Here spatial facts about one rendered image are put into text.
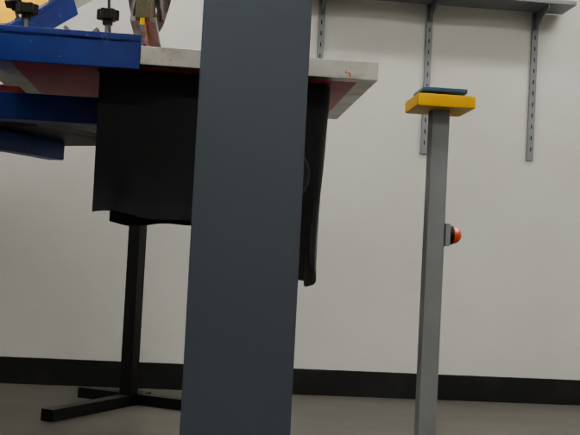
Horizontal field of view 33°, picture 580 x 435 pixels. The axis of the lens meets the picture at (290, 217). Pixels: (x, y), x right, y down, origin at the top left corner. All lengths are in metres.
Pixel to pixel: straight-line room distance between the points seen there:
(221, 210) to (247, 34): 0.29
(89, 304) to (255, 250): 2.73
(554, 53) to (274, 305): 3.20
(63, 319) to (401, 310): 1.45
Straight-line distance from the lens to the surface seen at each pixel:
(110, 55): 2.03
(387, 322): 4.38
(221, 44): 1.67
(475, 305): 4.47
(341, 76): 2.05
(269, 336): 1.63
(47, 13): 2.91
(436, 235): 2.21
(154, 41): 2.37
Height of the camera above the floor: 0.58
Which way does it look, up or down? 2 degrees up
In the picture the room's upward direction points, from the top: 3 degrees clockwise
